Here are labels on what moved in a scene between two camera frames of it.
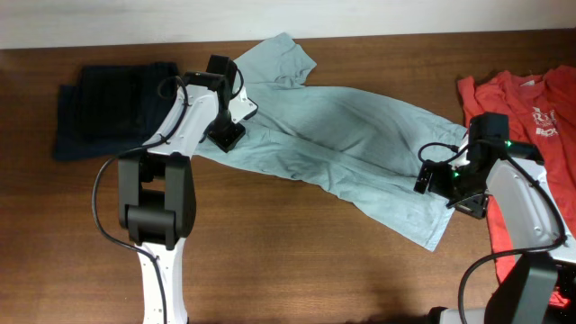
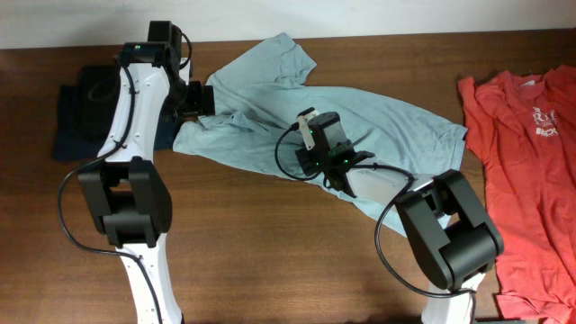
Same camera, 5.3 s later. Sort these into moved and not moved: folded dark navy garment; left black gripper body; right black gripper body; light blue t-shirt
Moved: right black gripper body; left black gripper body
Not moved: folded dark navy garment; light blue t-shirt
